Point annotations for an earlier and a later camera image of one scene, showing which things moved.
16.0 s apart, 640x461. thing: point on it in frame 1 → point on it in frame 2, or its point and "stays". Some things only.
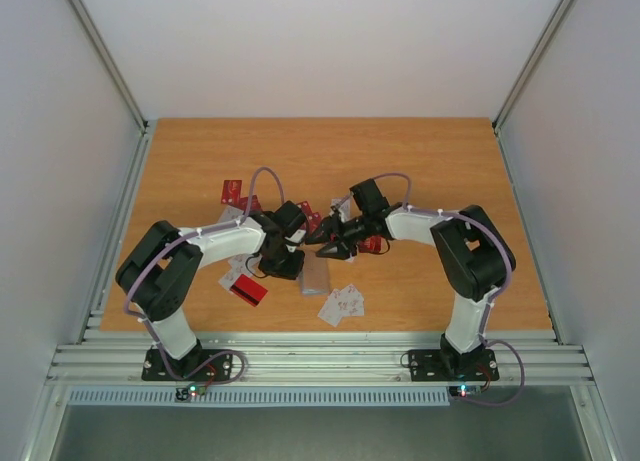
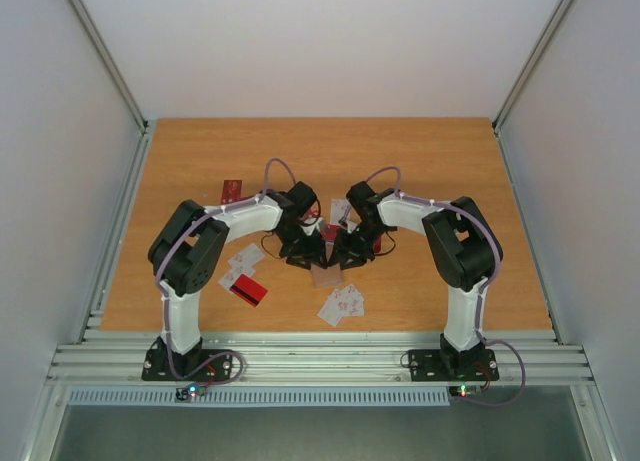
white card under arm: (245, 264) stays
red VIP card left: (231, 192) stays
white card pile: (347, 302) stays
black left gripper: (290, 273) → (311, 256)
